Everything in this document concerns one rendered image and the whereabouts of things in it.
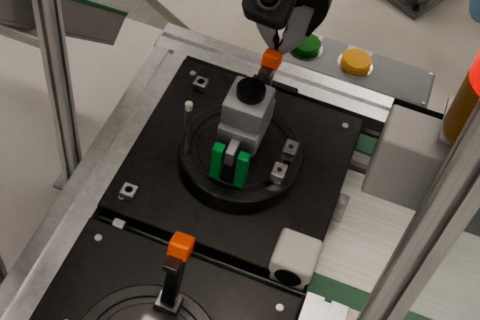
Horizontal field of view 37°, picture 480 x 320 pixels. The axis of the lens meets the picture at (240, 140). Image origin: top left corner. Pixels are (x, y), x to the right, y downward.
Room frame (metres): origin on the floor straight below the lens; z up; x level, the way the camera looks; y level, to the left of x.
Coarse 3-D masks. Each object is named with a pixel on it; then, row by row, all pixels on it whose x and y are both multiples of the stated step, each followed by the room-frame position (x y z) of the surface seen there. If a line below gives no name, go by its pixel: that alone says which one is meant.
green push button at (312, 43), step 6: (312, 36) 0.70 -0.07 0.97; (306, 42) 0.69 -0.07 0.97; (312, 42) 0.69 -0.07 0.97; (318, 42) 0.69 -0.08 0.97; (300, 48) 0.67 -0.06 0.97; (306, 48) 0.68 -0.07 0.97; (312, 48) 0.68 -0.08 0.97; (318, 48) 0.68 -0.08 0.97; (300, 54) 0.67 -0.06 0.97; (306, 54) 0.67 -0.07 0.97; (312, 54) 0.67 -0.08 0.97
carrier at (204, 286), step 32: (96, 224) 0.37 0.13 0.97; (96, 256) 0.33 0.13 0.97; (128, 256) 0.34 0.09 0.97; (160, 256) 0.34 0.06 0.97; (192, 256) 0.35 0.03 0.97; (64, 288) 0.29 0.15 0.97; (96, 288) 0.30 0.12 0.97; (128, 288) 0.29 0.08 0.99; (160, 288) 0.30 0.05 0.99; (192, 288) 0.31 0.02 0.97; (224, 288) 0.32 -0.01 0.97; (256, 288) 0.32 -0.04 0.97
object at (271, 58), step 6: (264, 54) 0.55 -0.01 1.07; (270, 54) 0.55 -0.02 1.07; (276, 54) 0.56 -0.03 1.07; (282, 54) 0.56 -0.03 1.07; (264, 60) 0.55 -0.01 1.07; (270, 60) 0.55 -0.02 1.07; (276, 60) 0.55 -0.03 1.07; (264, 66) 0.54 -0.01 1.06; (270, 66) 0.54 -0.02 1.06; (276, 66) 0.54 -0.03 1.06; (258, 72) 0.53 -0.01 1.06; (264, 72) 0.53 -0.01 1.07; (270, 72) 0.53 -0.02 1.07; (264, 78) 0.54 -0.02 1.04; (270, 78) 0.54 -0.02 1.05; (270, 84) 0.54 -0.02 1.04
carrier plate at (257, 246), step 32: (192, 64) 0.62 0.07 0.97; (192, 96) 0.56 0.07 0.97; (224, 96) 0.57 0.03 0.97; (288, 96) 0.59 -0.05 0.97; (160, 128) 0.51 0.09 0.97; (320, 128) 0.55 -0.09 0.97; (352, 128) 0.55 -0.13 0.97; (128, 160) 0.46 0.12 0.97; (160, 160) 0.46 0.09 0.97; (320, 160) 0.50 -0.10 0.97; (128, 192) 0.41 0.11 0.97; (160, 192) 0.42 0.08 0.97; (192, 192) 0.43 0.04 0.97; (320, 192) 0.45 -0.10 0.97; (128, 224) 0.38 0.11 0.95; (160, 224) 0.38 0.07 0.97; (192, 224) 0.39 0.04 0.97; (224, 224) 0.39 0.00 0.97; (256, 224) 0.40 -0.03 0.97; (288, 224) 0.40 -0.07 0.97; (320, 224) 0.41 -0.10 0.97; (224, 256) 0.36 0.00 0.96; (256, 256) 0.36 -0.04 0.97
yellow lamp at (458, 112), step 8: (464, 80) 0.33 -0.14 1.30; (464, 88) 0.32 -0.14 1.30; (472, 88) 0.32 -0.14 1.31; (456, 96) 0.33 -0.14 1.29; (464, 96) 0.32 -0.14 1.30; (472, 96) 0.31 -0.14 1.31; (456, 104) 0.32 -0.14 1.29; (464, 104) 0.31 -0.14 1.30; (472, 104) 0.31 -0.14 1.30; (448, 112) 0.33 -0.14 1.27; (456, 112) 0.32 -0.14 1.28; (464, 112) 0.31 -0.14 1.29; (448, 120) 0.32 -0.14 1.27; (456, 120) 0.31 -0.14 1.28; (464, 120) 0.31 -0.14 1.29; (448, 128) 0.32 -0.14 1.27; (456, 128) 0.31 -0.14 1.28; (448, 136) 0.31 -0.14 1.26; (456, 136) 0.31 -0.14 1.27
